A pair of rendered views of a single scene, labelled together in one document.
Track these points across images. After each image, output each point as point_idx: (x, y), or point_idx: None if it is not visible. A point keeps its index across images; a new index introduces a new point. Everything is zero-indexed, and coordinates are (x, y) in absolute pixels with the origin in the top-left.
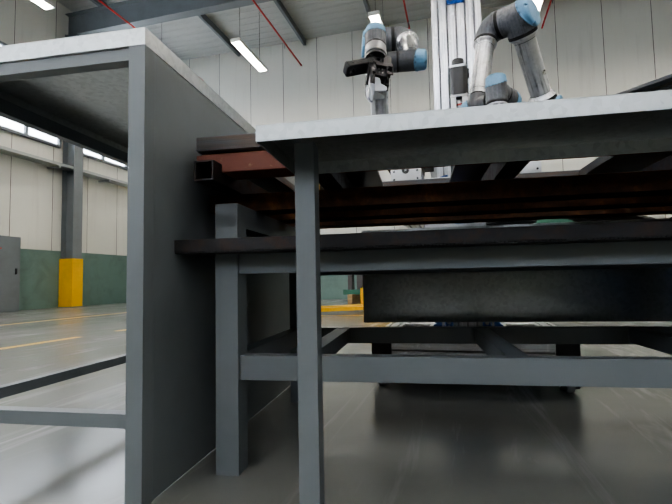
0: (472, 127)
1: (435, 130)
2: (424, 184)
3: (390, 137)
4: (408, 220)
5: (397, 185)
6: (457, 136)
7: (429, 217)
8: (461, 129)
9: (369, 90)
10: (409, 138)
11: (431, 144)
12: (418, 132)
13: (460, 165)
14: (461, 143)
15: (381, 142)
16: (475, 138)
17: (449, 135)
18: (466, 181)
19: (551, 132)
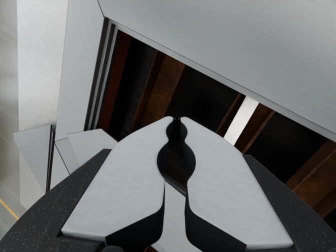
0: (38, 63)
1: (39, 41)
2: (142, 93)
3: (45, 14)
4: (310, 159)
5: (150, 68)
6: (49, 62)
7: (288, 183)
8: (40, 58)
9: (144, 127)
10: (48, 30)
11: (59, 52)
12: (40, 31)
13: (111, 115)
14: (60, 73)
15: (53, 10)
16: (53, 77)
17: (47, 56)
18: (131, 126)
19: (49, 114)
